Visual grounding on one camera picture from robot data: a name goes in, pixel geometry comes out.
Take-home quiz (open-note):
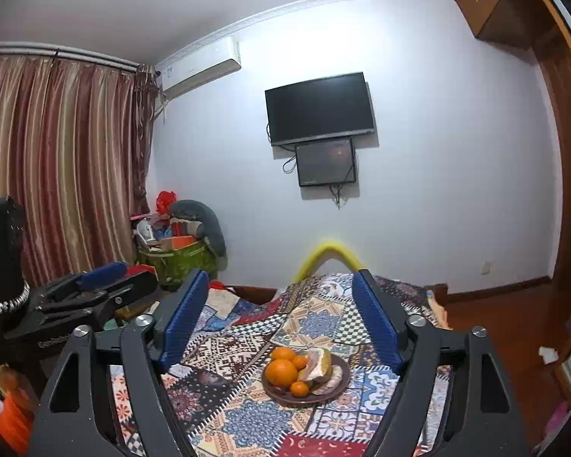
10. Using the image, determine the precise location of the white curtain rail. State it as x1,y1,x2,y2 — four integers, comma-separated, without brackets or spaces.
0,40,158,74

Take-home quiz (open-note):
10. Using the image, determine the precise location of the patchwork blanket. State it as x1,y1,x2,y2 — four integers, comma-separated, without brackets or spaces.
107,271,458,457

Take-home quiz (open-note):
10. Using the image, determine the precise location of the orange box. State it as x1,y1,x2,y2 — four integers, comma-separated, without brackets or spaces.
159,235,197,251

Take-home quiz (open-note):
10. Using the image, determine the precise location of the large orange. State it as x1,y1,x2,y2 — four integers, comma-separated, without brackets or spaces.
265,358,299,388

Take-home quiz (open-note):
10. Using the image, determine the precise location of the yellow hoop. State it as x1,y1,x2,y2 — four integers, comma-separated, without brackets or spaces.
292,242,365,283

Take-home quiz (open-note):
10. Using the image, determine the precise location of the wooden wardrobe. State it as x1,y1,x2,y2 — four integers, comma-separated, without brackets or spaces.
453,0,571,439

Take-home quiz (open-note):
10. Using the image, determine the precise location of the striped red curtain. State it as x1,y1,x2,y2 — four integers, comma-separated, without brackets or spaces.
0,50,160,291

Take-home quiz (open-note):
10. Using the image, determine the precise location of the white air conditioner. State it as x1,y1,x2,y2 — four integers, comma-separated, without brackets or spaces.
155,35,242,102

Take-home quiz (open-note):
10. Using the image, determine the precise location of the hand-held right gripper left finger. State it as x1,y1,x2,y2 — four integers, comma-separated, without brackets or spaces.
29,268,210,457

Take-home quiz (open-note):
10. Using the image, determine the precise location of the brown round plate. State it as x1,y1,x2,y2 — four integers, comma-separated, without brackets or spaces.
261,350,352,407

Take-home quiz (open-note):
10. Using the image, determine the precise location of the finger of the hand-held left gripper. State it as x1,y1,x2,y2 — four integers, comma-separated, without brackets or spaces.
40,271,161,327
37,261,129,305

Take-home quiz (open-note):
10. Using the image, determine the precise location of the red plastic bag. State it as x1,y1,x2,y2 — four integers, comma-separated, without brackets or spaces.
155,190,179,215

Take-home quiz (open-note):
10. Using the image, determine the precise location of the black wall television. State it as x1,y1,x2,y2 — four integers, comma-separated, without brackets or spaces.
265,72,376,147

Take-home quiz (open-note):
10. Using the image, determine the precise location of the small black monitor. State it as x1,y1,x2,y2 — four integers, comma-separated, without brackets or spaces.
295,138,357,187

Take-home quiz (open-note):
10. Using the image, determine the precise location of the green bag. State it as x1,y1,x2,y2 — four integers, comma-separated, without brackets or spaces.
138,240,220,291

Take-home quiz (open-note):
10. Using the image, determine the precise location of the person's left forearm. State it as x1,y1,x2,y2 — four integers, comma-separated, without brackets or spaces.
0,369,36,453

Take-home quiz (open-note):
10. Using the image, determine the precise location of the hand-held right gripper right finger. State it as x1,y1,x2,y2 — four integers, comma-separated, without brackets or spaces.
351,269,534,457

